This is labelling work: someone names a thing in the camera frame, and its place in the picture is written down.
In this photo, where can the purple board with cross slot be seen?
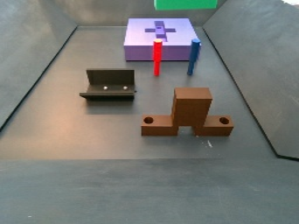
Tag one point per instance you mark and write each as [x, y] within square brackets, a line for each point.
[174, 31]

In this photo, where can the green U-shaped block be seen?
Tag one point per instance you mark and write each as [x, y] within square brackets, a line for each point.
[172, 5]

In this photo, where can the brown T-shaped block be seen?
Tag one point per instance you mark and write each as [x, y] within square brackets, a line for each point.
[191, 104]

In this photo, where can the black angle bracket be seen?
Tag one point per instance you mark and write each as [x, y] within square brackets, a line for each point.
[110, 84]

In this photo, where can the blue cylindrical peg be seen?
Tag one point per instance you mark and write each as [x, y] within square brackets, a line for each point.
[194, 55]

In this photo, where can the red cylindrical peg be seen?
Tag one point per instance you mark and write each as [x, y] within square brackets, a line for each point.
[158, 54]

